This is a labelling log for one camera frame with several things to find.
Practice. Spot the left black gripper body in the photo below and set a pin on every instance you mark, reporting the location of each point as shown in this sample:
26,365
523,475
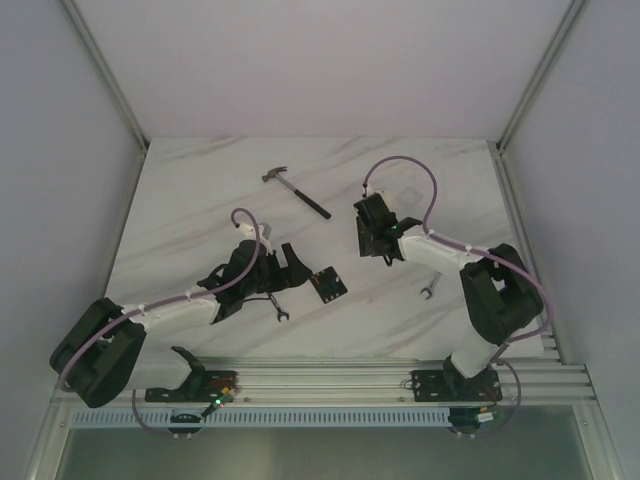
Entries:
279,270

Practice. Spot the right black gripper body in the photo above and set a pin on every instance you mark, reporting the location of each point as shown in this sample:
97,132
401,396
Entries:
366,237

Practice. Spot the black fuse box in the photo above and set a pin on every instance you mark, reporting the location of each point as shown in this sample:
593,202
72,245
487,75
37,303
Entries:
328,284

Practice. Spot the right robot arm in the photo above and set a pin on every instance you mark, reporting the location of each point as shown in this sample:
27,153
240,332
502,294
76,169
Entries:
499,294

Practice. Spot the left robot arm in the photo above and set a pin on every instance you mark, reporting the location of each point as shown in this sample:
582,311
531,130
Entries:
112,348

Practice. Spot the clear plastic fuse cover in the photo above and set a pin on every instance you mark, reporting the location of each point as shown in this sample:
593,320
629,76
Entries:
410,197

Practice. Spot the silver wrench centre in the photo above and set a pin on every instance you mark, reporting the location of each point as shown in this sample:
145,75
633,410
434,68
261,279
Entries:
281,314

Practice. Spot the silver wrench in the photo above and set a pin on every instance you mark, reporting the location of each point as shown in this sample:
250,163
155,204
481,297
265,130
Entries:
427,292
281,314

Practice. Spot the silver wrench right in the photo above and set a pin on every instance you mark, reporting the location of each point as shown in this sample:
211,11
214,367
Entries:
427,292

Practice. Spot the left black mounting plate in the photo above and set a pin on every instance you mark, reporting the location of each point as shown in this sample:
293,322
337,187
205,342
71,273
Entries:
220,385

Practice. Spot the black mounting plate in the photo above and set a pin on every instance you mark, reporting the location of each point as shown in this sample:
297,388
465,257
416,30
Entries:
440,386
220,385

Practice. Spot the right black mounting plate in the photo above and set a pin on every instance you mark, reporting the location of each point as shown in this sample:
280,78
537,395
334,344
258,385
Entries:
440,386

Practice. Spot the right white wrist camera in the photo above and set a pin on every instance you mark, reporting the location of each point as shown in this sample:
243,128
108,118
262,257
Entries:
383,192

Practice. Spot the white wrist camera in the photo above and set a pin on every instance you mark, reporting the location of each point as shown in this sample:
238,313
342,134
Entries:
260,233
383,192

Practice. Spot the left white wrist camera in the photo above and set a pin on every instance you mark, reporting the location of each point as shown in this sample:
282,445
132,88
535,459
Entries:
260,233

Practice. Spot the claw hammer black handle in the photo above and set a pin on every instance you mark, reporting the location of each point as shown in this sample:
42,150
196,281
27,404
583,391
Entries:
276,174

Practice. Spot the aluminium rail base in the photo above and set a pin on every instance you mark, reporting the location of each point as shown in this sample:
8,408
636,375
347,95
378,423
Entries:
355,382

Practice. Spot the grey slotted cable duct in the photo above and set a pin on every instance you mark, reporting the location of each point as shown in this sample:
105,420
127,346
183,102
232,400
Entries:
271,417

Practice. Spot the right aluminium frame post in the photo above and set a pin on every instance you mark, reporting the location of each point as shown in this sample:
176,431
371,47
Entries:
542,71

